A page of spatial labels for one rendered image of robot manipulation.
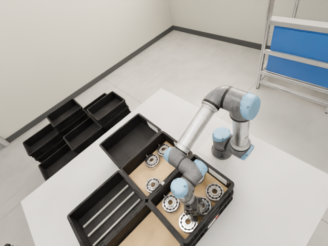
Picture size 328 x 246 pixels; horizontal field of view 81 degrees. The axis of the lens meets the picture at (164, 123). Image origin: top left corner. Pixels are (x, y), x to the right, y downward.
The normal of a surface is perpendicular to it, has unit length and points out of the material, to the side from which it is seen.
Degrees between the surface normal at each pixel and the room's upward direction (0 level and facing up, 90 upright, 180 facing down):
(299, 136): 0
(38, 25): 90
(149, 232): 0
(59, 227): 0
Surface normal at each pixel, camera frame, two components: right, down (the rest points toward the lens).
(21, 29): 0.67, 0.45
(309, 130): -0.23, -0.63
